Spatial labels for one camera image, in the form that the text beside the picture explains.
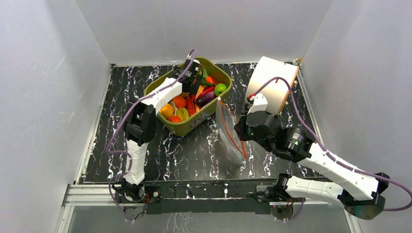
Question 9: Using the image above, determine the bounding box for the clear zip bag orange zipper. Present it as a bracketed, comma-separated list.
[215, 97, 248, 165]

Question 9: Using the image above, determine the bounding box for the orange toy fruit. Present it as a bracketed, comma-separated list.
[172, 96, 187, 109]

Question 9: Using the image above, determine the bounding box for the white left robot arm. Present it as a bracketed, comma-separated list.
[123, 59, 201, 202]

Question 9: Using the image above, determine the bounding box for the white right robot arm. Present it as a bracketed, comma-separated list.
[234, 111, 389, 220]

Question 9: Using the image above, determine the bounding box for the red toy chili pepper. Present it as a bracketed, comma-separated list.
[197, 86, 215, 99]

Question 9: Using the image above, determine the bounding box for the olive green plastic bin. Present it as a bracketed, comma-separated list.
[145, 57, 232, 136]

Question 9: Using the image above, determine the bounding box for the purple toy eggplant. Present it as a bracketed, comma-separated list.
[195, 92, 215, 108]

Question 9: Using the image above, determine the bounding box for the green toy lime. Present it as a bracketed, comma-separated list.
[214, 83, 227, 97]

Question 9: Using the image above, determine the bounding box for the yellow green toy fruit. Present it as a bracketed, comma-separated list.
[175, 108, 189, 122]

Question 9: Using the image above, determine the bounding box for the yellow toy pepper small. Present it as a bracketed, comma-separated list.
[159, 103, 174, 119]

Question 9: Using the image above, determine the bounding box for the red toy tomato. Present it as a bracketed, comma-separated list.
[168, 115, 182, 123]

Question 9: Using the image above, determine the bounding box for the white cylindrical appliance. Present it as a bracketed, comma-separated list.
[244, 56, 299, 115]

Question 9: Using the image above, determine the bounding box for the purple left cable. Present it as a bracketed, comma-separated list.
[106, 49, 198, 222]

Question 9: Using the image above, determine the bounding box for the purple cable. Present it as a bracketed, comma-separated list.
[248, 76, 412, 212]
[106, 49, 198, 222]

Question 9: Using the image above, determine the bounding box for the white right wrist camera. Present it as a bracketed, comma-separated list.
[247, 93, 268, 114]

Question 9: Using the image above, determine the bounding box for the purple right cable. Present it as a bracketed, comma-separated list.
[248, 76, 412, 212]

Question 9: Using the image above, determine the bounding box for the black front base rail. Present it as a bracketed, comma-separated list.
[145, 179, 288, 215]

